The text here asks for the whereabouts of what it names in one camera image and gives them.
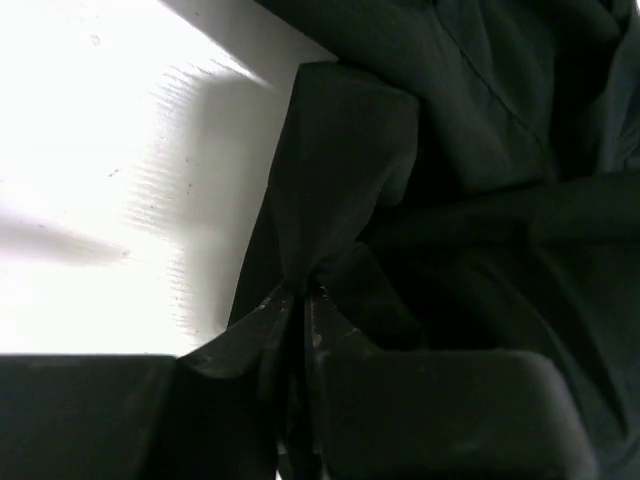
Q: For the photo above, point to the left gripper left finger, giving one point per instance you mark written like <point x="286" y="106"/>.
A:
<point x="145" y="416"/>

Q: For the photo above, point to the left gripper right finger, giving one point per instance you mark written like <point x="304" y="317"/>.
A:
<point x="490" y="414"/>

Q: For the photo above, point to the black trousers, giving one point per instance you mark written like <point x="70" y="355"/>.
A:
<point x="460" y="176"/>

